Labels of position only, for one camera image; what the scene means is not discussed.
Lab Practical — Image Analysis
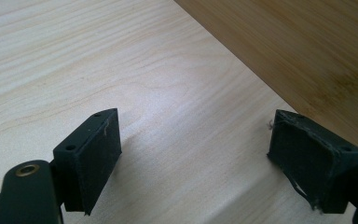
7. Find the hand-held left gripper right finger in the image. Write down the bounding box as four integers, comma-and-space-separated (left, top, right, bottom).
266, 108, 358, 215

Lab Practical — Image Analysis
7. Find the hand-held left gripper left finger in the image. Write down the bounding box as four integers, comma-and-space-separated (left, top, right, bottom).
52, 107, 123, 217

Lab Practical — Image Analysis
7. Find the brown wooden board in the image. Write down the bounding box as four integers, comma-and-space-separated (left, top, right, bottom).
173, 0, 358, 171

